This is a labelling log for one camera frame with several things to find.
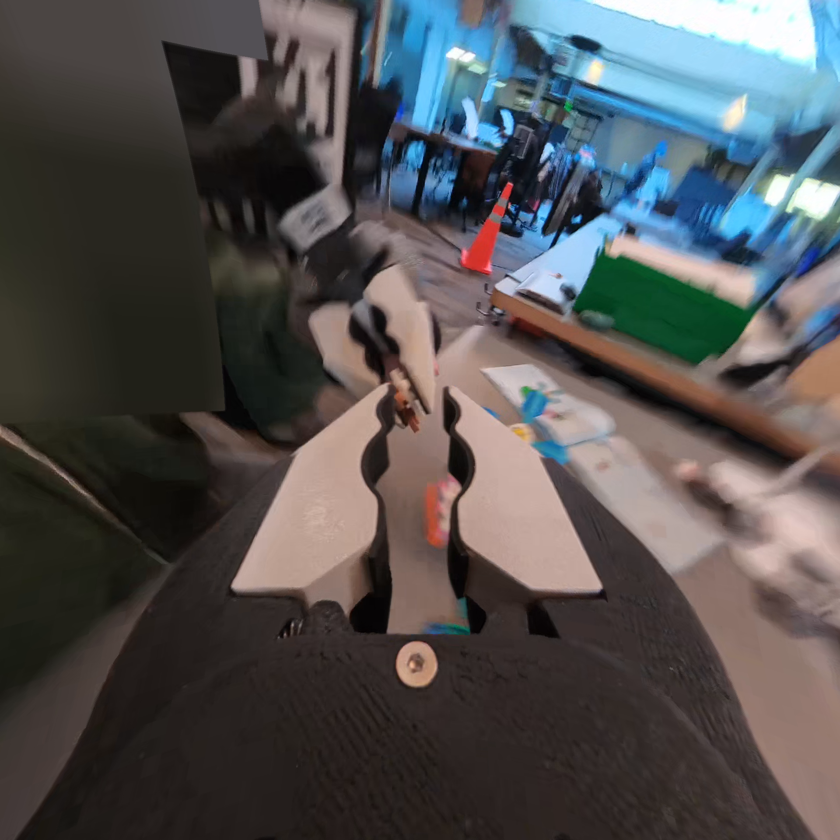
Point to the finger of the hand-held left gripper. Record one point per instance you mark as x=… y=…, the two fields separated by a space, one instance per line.
x=410 y=328
x=338 y=354

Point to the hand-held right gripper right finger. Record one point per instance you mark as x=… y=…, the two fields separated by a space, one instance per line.
x=518 y=525

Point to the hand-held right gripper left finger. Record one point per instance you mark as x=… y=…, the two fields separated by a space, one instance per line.
x=315 y=518

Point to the brown white lego assembly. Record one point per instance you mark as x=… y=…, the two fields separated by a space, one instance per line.
x=403 y=403

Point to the person's left forearm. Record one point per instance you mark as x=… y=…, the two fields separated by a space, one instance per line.
x=262 y=328

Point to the orange lego cluster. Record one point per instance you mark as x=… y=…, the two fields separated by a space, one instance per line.
x=433 y=522

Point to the lego instruction booklet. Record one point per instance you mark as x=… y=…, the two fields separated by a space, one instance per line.
x=568 y=417

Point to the pile of teal lego pieces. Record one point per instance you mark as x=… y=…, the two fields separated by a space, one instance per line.
x=449 y=625

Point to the black white patterned board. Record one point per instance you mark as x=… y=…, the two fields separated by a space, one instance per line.
x=315 y=79

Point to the white paper sheet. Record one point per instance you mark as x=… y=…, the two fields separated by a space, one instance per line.
x=630 y=492

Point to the orange traffic cone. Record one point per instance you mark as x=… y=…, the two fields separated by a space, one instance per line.
x=487 y=236

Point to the white notebook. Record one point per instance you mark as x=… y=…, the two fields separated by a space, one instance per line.
x=544 y=287

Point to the dark background table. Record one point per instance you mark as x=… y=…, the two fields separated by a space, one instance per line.
x=453 y=145

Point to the wooden workbench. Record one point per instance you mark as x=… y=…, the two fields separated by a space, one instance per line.
x=663 y=380

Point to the person's green sweatshirt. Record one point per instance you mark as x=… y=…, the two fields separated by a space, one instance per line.
x=79 y=512

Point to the green fabric bin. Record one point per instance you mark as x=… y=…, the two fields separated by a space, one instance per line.
x=663 y=305

